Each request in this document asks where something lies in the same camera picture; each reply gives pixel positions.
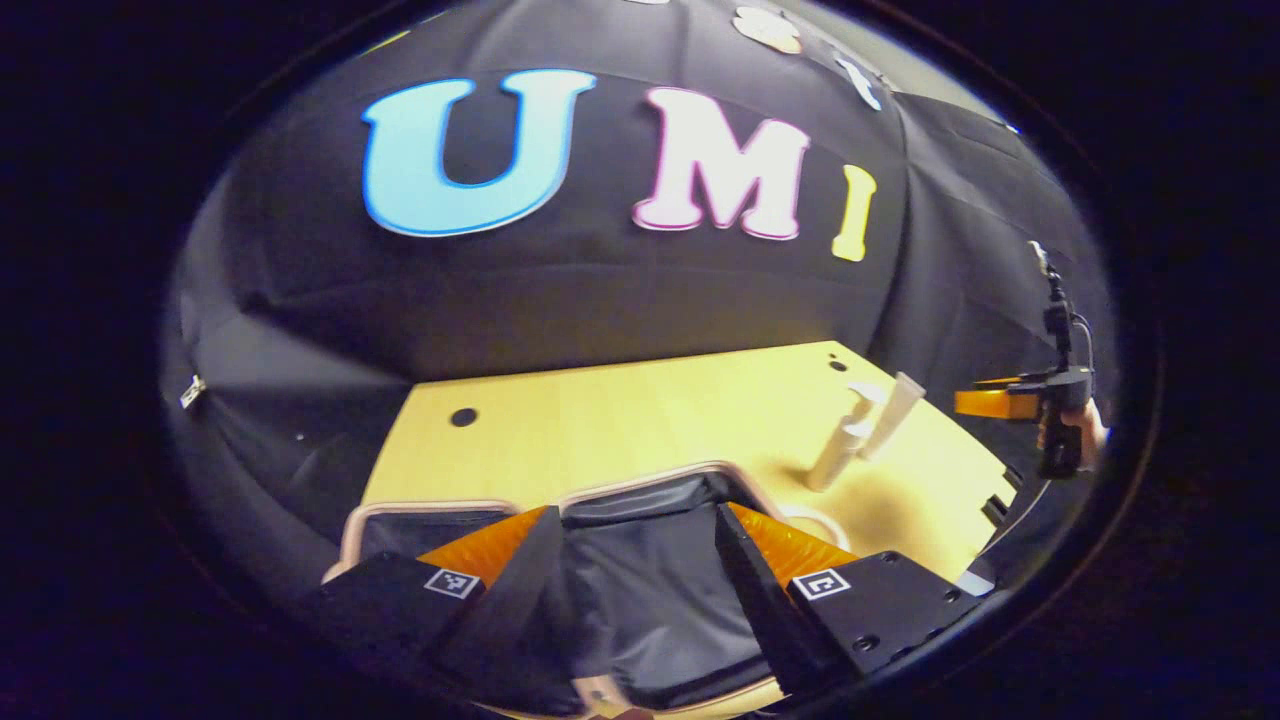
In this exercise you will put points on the white squeeze tube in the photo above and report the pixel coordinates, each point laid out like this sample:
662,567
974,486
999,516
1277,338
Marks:
890,420

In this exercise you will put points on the small metal clip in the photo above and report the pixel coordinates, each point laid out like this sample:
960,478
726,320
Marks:
192,391

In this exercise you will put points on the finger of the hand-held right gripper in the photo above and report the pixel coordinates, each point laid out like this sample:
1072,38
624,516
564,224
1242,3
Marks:
990,402

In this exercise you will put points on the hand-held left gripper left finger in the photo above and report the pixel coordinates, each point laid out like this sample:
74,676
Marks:
520,620

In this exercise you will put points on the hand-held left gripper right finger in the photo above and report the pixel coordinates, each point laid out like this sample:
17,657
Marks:
760,610

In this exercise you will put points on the white pump bottle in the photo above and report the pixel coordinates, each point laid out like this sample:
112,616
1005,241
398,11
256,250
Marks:
835,460

